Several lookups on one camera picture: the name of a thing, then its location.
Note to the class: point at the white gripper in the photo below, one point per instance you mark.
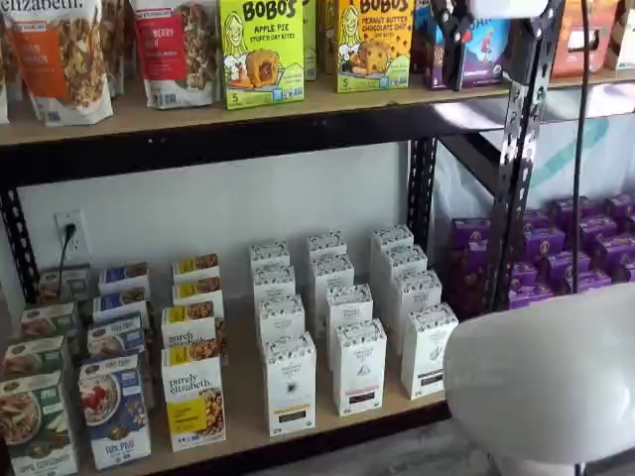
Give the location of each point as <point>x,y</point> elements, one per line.
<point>508,7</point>

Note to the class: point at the white floral box yellow strip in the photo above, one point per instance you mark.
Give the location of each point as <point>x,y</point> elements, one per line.
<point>292,387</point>

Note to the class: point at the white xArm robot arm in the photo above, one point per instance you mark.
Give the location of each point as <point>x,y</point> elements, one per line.
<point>536,387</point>

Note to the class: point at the purple Zbar box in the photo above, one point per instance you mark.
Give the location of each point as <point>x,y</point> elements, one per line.
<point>488,49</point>

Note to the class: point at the yellow Bobo's peanut butter box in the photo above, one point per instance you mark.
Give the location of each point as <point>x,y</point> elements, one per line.
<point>328,39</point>
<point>374,49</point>

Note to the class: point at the orange snack box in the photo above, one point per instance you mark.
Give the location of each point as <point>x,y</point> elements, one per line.
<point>570,44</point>

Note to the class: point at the green Bobo's apple pie box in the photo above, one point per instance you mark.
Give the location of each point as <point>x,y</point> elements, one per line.
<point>310,44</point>
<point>263,54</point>

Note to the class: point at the short wooden shelf board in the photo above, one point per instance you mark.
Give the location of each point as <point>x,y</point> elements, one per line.
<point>605,78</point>

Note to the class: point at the white and brown snack box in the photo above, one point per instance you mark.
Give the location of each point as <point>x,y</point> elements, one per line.
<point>626,39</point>

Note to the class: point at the purple snack box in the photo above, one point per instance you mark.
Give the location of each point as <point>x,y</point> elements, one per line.
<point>469,235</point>
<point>560,265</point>
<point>626,272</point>
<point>469,282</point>
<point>536,220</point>
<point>568,210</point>
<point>593,282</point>
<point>600,230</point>
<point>524,273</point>
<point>615,252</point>
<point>621,205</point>
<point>545,244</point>
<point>531,296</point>

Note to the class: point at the white floral box dark strip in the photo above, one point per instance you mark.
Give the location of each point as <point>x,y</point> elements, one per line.
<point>429,352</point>

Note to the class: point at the white floral box pink strip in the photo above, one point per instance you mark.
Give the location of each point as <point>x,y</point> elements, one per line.
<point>359,369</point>

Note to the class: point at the long wooden shelf board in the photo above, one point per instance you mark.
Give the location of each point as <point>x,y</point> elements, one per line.
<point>129,116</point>

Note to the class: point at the purely elizabeth yellow granola box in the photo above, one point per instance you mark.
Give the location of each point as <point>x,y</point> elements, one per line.
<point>196,268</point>
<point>193,396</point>
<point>198,292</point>
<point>188,324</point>

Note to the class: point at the wooden shelf board with boxes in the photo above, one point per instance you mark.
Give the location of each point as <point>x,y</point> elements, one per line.
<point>243,396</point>

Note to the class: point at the green oatmeal box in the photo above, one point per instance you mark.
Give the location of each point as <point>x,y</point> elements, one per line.
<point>35,426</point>
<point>64,282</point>
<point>32,357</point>
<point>49,322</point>

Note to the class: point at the white sheet with teal print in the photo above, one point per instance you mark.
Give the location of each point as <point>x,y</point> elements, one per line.
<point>610,149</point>

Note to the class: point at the red label granola bag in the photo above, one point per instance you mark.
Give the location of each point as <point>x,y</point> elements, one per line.
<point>173,54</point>

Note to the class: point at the plain granola bag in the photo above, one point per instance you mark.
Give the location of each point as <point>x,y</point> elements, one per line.
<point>119,44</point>

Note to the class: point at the orange label granola bag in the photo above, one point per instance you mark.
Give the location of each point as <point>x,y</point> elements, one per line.
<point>59,59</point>

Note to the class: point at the white wall outlet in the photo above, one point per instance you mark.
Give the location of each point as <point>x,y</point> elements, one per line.
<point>74,218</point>

